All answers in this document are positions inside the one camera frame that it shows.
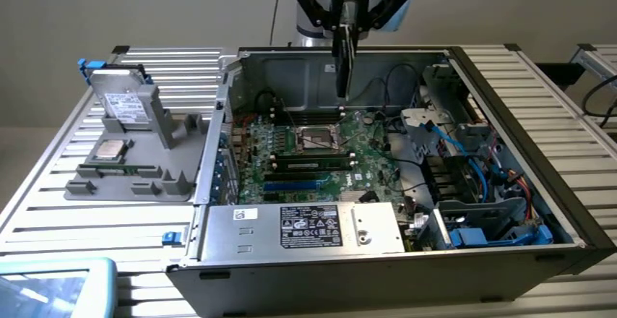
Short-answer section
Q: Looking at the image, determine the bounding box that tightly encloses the black RAM slot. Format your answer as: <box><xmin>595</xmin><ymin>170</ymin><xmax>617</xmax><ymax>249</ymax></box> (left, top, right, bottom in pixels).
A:
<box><xmin>274</xmin><ymin>116</ymin><xmax>346</xmax><ymax>124</ymax></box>
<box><xmin>273</xmin><ymin>109</ymin><xmax>343</xmax><ymax>118</ymax></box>
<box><xmin>273</xmin><ymin>152</ymin><xmax>358</xmax><ymax>163</ymax></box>

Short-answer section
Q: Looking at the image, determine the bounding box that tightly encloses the CPU socket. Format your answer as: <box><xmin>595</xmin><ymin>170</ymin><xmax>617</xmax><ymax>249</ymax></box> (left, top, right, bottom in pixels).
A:
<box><xmin>287</xmin><ymin>124</ymin><xmax>349</xmax><ymax>153</ymax></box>

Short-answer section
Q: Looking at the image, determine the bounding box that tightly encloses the thin metal locking lever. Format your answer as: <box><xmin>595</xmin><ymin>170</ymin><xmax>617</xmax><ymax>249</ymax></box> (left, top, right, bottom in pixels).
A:
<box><xmin>307</xmin><ymin>128</ymin><xmax>373</xmax><ymax>150</ymax></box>

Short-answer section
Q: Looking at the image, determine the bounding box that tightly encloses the neighbouring metal slat table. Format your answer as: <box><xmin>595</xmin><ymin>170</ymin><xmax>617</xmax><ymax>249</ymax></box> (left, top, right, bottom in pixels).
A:
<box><xmin>570</xmin><ymin>43</ymin><xmax>617</xmax><ymax>80</ymax></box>

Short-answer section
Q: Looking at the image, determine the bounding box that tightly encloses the installed RAM stick with label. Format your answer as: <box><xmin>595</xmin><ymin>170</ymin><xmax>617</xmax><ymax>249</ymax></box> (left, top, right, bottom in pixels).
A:
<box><xmin>277</xmin><ymin>160</ymin><xmax>358</xmax><ymax>172</ymax></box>

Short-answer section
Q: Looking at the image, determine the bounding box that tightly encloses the hard disk with blue carrier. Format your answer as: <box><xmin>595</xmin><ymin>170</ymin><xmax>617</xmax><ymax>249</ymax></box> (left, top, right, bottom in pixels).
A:
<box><xmin>76</xmin><ymin>59</ymin><xmax>155</xmax><ymax>131</ymax></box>

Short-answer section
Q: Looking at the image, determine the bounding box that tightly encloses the black expansion slot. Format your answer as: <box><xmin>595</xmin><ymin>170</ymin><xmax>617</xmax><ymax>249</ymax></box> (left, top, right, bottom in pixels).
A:
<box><xmin>262</xmin><ymin>171</ymin><xmax>339</xmax><ymax>182</ymax></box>

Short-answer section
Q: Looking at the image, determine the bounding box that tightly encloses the green motherboard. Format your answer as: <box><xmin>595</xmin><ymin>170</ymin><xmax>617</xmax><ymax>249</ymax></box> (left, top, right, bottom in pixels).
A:
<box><xmin>230</xmin><ymin>110</ymin><xmax>410</xmax><ymax>205</ymax></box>

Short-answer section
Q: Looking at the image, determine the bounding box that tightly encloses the blue expansion slot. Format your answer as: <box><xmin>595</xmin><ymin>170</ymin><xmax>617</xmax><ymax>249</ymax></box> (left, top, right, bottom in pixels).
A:
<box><xmin>262</xmin><ymin>179</ymin><xmax>319</xmax><ymax>192</ymax></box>

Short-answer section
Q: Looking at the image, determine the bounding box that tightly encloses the grey parts rack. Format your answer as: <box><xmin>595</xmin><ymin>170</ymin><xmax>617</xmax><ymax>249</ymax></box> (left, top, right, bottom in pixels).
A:
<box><xmin>64</xmin><ymin>85</ymin><xmax>215</xmax><ymax>203</ymax></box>

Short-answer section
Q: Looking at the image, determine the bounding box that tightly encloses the black fan housing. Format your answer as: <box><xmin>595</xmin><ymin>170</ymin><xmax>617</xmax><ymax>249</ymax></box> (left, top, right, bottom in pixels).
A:
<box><xmin>423</xmin><ymin>157</ymin><xmax>482</xmax><ymax>203</ymax></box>

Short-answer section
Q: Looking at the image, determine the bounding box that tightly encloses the silver CPU chip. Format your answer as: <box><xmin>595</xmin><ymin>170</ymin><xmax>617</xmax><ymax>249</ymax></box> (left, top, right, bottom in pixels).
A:
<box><xmin>93</xmin><ymin>139</ymin><xmax>130</xmax><ymax>163</ymax></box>

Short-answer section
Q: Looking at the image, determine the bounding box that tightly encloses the green RAM stick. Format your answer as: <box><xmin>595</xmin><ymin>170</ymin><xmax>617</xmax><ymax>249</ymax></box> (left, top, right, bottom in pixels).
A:
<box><xmin>78</xmin><ymin>163</ymin><xmax>162</xmax><ymax>175</ymax></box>

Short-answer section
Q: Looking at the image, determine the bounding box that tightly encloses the silver power supply with label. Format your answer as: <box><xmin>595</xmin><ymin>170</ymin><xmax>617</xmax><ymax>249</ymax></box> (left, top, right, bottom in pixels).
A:
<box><xmin>199</xmin><ymin>202</ymin><xmax>405</xmax><ymax>263</ymax></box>

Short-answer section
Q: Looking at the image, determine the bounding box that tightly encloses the grey disk bay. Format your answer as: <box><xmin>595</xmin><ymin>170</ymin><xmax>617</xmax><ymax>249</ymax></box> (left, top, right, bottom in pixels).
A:
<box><xmin>430</xmin><ymin>197</ymin><xmax>549</xmax><ymax>250</ymax></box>

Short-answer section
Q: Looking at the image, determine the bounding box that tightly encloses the blue disk caddy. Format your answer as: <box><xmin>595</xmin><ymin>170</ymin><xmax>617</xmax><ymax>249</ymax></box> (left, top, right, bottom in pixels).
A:
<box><xmin>450</xmin><ymin>223</ymin><xmax>555</xmax><ymax>249</ymax></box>

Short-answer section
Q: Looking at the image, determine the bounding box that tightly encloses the blue case latch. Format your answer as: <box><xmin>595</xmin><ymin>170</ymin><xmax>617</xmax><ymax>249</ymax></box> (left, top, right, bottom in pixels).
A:
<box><xmin>162</xmin><ymin>229</ymin><xmax>187</xmax><ymax>247</ymax></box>

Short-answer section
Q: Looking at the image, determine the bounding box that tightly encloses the open black PC case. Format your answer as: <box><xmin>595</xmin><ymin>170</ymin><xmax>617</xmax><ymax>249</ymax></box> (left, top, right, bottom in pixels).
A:
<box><xmin>165</xmin><ymin>45</ymin><xmax>617</xmax><ymax>318</ymax></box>

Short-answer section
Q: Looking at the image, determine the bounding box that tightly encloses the teal framed tablet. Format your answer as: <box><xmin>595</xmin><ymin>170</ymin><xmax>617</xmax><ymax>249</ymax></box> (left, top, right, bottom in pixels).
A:
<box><xmin>0</xmin><ymin>257</ymin><xmax>120</xmax><ymax>318</ymax></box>

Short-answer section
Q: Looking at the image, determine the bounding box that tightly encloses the thin black hanging cable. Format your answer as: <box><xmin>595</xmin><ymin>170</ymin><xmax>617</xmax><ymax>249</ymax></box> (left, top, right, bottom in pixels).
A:
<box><xmin>267</xmin><ymin>0</ymin><xmax>286</xmax><ymax>48</ymax></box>

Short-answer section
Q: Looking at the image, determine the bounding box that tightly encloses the black looped wire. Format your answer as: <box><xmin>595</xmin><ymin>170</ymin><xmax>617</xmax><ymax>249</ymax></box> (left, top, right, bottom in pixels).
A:
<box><xmin>383</xmin><ymin>63</ymin><xmax>426</xmax><ymax>117</ymax></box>

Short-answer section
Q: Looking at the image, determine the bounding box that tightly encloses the grey metal drive bracket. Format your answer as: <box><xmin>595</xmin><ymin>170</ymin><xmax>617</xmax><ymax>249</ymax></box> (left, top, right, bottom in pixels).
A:
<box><xmin>398</xmin><ymin>107</ymin><xmax>457</xmax><ymax>152</ymax></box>

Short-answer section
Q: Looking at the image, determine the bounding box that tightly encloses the thick black cable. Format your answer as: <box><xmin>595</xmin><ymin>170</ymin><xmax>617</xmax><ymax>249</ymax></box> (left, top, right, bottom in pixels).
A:
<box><xmin>581</xmin><ymin>78</ymin><xmax>617</xmax><ymax>128</ymax></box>

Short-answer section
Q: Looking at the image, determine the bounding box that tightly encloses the blue SATA wire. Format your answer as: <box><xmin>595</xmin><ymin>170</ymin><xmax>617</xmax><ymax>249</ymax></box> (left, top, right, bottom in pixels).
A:
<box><xmin>421</xmin><ymin>121</ymin><xmax>489</xmax><ymax>203</ymax></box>

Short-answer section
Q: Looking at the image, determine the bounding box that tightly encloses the coloured power wire bundle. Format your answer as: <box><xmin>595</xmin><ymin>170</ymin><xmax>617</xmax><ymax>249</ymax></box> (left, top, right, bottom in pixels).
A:
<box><xmin>505</xmin><ymin>168</ymin><xmax>541</xmax><ymax>228</ymax></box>

